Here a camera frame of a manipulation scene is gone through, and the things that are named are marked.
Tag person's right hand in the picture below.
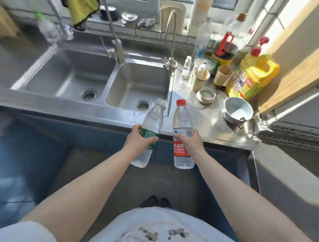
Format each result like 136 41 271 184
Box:
173 129 206 160

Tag person's left hand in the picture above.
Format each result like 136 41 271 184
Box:
123 124 159 160

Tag red label water bottle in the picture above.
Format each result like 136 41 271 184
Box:
173 99 195 169

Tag green label water bottle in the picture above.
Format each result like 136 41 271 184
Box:
130 99 166 168

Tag person's left forearm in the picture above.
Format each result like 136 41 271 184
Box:
21 149 140 242

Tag person's right forearm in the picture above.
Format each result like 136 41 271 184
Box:
191 150 313 242

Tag round sink drain strainer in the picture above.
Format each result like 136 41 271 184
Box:
81 89 97 102
135 99 152 112

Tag small round beige bowl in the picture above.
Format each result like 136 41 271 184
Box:
196 87 216 104

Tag beige paper cup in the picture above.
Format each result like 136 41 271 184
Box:
192 69 211 93
213 65 233 87

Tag person's black shoes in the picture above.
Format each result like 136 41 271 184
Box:
139 196 171 209

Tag small clear spray bottle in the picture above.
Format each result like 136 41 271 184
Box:
181 56 192 80

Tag clear glass bowl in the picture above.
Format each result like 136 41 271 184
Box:
194 57 216 73

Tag person's white apron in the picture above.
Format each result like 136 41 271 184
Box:
0 206 236 242

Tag yellow detergent jug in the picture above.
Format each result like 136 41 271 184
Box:
226 47 281 101

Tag thin gooseneck steel faucet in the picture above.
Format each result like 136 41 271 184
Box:
163 9 178 76

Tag tall steel kitchen faucet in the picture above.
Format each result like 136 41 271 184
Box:
100 0 125 65

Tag blue label clear bottle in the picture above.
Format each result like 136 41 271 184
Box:
193 16 213 59

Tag stainless steel double sink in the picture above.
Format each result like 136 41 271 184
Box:
10 44 175 116

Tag blue cabinet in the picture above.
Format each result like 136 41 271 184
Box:
0 107 253 223

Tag steel wool scrubber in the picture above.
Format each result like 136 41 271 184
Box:
136 18 157 29

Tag beige arched board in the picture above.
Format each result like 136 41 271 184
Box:
159 2 186 33

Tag white cylindrical roll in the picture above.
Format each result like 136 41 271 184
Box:
187 0 214 38

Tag brown cap clear bottle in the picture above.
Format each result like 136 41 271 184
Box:
228 13 248 46

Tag small metal strainer dish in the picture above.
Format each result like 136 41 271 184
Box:
121 12 138 24

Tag wooden board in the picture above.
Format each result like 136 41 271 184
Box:
257 0 319 114

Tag black sponge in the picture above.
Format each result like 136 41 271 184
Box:
99 5 120 22

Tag steel tap with clear nozzle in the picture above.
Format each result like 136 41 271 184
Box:
47 0 74 41

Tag yellow cleaning cloth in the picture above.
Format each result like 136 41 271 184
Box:
65 0 101 27

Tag green cap clear plastic bottle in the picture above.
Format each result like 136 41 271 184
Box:
34 11 61 44

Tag dark sauce jug red handle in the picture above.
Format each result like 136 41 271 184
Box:
211 32 239 76

